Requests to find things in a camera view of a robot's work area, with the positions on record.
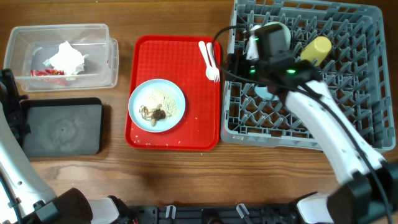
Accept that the black tray bin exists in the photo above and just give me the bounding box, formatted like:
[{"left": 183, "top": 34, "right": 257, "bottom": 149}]
[{"left": 21, "top": 97, "right": 103, "bottom": 157}]

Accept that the red plastic tray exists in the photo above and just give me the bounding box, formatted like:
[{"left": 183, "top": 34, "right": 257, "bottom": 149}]
[{"left": 124, "top": 35, "right": 221, "bottom": 151}]

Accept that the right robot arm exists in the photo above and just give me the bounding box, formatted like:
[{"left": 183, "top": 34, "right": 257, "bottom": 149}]
[{"left": 246, "top": 22, "right": 397, "bottom": 223}]

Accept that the grey dishwasher rack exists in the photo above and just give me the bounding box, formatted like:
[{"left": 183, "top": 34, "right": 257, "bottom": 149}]
[{"left": 221, "top": 1, "right": 396, "bottom": 152}]

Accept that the white plastic spoon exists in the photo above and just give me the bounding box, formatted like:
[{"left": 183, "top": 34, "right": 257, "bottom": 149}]
[{"left": 198, "top": 41, "right": 215, "bottom": 81}]

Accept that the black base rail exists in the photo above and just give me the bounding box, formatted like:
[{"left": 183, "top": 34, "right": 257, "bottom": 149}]
[{"left": 130, "top": 203, "right": 300, "bottom": 224}]

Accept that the green bowl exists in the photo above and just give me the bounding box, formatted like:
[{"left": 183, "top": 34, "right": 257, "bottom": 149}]
[{"left": 261, "top": 22, "right": 291, "bottom": 52}]

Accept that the light blue plate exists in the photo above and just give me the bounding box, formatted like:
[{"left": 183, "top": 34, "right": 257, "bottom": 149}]
[{"left": 128, "top": 78, "right": 186, "bottom": 133}]

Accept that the light blue bowl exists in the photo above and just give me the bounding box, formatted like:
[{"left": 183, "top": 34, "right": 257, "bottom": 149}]
[{"left": 254, "top": 85, "right": 279, "bottom": 101}]

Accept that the yellow plastic cup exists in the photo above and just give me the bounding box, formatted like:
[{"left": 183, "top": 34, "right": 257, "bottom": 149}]
[{"left": 300, "top": 36, "right": 332, "bottom": 67}]

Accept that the clear plastic bin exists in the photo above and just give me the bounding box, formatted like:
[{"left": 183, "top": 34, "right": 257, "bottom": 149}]
[{"left": 4, "top": 24, "right": 119, "bottom": 92}]

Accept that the white plastic fork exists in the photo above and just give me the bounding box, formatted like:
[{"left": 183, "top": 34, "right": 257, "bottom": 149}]
[{"left": 206, "top": 42, "right": 220, "bottom": 83}]

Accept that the red snack wrapper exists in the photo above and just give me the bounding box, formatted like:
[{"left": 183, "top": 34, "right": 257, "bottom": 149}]
[{"left": 30, "top": 68, "right": 68, "bottom": 86}]

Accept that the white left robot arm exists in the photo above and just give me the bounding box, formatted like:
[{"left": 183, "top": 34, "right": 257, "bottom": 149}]
[{"left": 1, "top": 69, "right": 137, "bottom": 224}]

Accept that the white napkin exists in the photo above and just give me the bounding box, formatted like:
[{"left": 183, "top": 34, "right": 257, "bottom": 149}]
[{"left": 43, "top": 41, "right": 88, "bottom": 76}]

